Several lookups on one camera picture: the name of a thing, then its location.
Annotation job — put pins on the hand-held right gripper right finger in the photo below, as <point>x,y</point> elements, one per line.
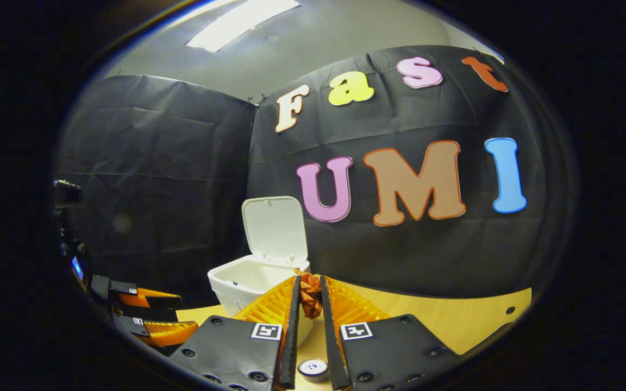
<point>330,336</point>

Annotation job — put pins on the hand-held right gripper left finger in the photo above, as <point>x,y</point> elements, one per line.
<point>290,336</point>

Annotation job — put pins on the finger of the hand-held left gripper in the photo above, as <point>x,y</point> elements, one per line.
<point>150,298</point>
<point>171,334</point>

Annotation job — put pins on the blue pop can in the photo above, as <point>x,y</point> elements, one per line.
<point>313,369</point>

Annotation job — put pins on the orange paper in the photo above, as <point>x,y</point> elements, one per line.
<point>310,296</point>

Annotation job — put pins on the white desktop garbage bin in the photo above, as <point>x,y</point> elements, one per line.
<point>237,288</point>

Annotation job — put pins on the white garbage bin lid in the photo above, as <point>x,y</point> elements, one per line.
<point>274,228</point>

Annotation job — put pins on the wooden desktop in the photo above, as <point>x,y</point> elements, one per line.
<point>454,320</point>

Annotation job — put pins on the black backdrop cloth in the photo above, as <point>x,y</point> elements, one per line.
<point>155,163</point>

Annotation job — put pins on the ceiling light panel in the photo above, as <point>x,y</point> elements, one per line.
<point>242,24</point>

